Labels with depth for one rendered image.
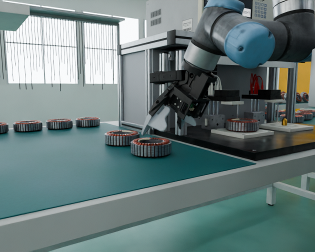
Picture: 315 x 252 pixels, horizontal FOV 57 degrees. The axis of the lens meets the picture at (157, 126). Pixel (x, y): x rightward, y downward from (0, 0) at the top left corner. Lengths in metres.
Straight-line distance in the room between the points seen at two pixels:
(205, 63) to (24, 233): 0.46
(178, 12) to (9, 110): 6.19
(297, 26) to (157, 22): 0.81
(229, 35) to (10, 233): 0.46
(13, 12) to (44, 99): 6.16
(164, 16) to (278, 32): 0.78
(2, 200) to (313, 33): 0.63
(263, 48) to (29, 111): 6.81
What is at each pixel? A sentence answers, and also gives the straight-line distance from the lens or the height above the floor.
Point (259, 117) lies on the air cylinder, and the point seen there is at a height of 0.80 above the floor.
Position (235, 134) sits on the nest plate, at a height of 0.78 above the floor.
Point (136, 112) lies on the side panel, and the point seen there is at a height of 0.83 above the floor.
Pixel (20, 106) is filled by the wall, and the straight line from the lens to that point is 7.16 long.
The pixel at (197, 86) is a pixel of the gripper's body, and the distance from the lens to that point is 0.66.
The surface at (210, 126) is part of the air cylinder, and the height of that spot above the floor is 0.78.
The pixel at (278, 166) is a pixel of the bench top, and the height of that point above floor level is 0.74.
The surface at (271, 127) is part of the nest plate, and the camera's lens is 1.19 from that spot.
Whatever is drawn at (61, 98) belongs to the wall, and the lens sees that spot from 7.32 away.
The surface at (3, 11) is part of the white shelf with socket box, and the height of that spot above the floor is 1.17.
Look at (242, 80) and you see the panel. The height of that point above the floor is 0.96.
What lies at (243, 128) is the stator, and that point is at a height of 0.80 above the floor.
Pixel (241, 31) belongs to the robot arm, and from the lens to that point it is 0.54.
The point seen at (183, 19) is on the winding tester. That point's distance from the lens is 1.19.
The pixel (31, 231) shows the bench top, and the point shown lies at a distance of 0.48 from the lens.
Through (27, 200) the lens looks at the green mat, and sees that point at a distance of 0.53.
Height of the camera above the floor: 0.93
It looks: 8 degrees down
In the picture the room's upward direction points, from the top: straight up
